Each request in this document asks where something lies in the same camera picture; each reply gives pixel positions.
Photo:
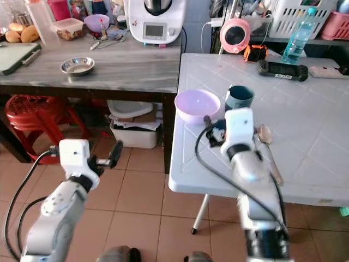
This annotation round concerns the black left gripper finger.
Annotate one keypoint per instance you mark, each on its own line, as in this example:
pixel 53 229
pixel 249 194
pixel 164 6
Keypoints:
pixel 117 154

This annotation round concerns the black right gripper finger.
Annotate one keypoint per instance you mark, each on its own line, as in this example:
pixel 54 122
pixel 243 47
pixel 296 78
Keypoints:
pixel 208 126

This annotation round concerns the large lilac plastic bowl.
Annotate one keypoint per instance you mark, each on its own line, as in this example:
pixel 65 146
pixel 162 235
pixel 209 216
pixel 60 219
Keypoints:
pixel 196 106

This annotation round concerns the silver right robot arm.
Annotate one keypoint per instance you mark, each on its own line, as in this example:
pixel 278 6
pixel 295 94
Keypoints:
pixel 248 169

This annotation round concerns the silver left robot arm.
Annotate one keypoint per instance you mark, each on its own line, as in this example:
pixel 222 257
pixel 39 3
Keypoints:
pixel 57 204

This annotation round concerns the teal plastic cup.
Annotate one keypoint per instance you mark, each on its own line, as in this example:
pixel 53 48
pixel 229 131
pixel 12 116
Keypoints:
pixel 240 97

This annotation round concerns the gold metal spoon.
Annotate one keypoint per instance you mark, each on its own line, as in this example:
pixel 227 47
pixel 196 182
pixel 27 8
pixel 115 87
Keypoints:
pixel 265 134

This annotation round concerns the white metal table leg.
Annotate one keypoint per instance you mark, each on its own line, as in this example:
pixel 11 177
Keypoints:
pixel 200 214

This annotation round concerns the red plastic stool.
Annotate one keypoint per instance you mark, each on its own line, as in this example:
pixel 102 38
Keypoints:
pixel 35 117

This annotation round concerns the grey marble-top table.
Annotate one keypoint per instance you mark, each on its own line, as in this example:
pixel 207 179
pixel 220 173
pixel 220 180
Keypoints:
pixel 131 68

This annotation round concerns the orange black device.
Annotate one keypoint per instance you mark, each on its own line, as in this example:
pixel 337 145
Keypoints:
pixel 256 53

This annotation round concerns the black game controller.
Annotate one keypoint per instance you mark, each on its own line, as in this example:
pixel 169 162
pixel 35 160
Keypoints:
pixel 283 70

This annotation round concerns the grey left robot leg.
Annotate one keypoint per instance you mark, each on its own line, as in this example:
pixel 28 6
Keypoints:
pixel 119 255

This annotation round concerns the grey robot leg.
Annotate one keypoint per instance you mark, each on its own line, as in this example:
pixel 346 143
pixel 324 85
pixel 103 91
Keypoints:
pixel 200 257
pixel 119 255

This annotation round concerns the pink round device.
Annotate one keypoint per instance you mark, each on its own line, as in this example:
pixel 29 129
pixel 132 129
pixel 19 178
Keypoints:
pixel 235 35

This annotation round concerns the shallow steel dish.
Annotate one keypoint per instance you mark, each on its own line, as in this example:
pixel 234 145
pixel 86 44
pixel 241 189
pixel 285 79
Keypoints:
pixel 77 66

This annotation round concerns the white plastic folding table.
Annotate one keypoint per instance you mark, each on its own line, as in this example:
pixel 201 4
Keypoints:
pixel 316 136

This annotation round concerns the silver metal spoon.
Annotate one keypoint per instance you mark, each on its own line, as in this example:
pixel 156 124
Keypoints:
pixel 104 42

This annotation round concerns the white kitchen machine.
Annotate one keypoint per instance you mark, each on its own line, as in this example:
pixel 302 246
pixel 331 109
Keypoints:
pixel 154 24

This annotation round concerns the grey right robot leg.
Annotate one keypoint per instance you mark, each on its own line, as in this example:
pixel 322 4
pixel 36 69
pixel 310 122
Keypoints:
pixel 200 257

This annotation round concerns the blue water bottle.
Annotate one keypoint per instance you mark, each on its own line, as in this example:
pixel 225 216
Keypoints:
pixel 299 38

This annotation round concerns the white remote control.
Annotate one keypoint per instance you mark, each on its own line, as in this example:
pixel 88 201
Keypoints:
pixel 327 72

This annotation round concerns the small purple bowl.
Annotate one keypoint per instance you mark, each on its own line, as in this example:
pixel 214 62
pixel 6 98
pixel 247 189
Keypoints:
pixel 96 23

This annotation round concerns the clear food container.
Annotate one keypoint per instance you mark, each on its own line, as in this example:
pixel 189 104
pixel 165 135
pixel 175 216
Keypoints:
pixel 68 30

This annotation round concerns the green cutting board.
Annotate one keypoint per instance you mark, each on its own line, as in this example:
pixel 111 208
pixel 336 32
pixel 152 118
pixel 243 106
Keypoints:
pixel 16 59

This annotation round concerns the white laundry basket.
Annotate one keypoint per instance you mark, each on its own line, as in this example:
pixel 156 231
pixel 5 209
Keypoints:
pixel 300 19

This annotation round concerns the clear plastic bottle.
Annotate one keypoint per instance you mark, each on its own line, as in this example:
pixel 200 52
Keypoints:
pixel 43 24

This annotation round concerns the red plastic container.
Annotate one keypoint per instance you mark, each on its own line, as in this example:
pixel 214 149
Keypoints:
pixel 59 10

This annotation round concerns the pink plastic basket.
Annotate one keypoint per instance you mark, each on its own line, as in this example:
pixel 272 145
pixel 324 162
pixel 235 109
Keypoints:
pixel 335 27

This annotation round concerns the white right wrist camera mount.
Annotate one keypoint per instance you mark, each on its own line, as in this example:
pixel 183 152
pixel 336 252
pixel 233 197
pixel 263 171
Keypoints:
pixel 238 128

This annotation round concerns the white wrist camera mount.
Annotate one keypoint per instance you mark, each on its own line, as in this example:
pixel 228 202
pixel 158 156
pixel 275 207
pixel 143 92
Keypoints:
pixel 76 157
pixel 238 128

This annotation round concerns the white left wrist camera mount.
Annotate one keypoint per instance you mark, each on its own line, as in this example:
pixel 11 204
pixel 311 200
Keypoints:
pixel 76 157

